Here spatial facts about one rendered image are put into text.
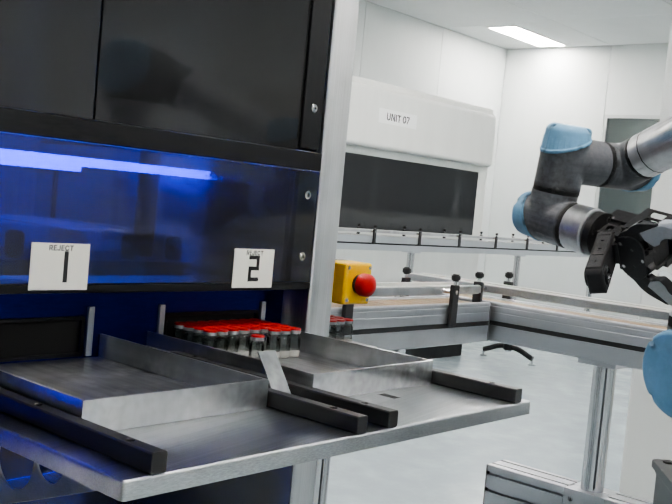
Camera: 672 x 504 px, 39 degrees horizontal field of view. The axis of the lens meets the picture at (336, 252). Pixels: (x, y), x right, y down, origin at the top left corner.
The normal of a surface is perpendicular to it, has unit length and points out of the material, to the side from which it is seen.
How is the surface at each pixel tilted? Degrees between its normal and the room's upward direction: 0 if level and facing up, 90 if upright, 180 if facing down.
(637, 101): 90
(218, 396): 90
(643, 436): 90
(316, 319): 90
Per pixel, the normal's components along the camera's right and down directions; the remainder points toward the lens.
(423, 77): 0.75, 0.11
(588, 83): -0.65, -0.02
